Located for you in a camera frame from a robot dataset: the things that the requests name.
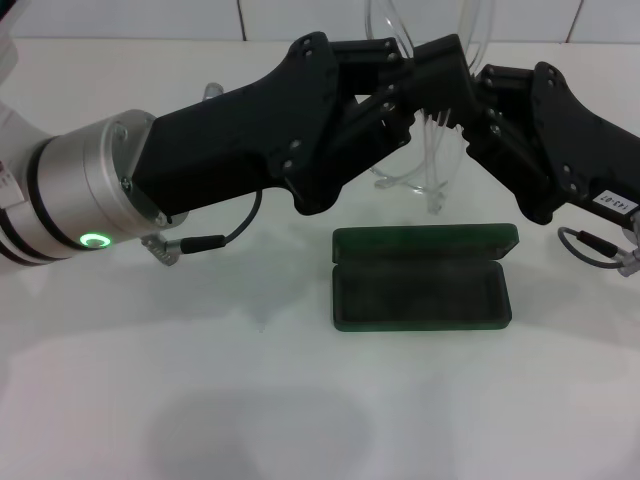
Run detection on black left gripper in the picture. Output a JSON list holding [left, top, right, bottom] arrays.
[[130, 31, 419, 217]]

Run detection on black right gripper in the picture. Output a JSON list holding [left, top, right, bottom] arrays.
[[460, 60, 640, 227]]

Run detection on clear white glasses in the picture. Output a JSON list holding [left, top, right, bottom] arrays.
[[363, 0, 497, 216]]

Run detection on green glasses case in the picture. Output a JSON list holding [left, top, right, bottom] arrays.
[[331, 222, 520, 333]]

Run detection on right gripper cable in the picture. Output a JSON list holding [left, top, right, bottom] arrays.
[[557, 226, 640, 277]]

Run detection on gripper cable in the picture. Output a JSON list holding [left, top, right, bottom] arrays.
[[141, 188, 265, 267], [557, 226, 640, 277]]

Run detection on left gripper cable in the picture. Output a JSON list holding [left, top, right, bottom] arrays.
[[141, 188, 265, 267]]

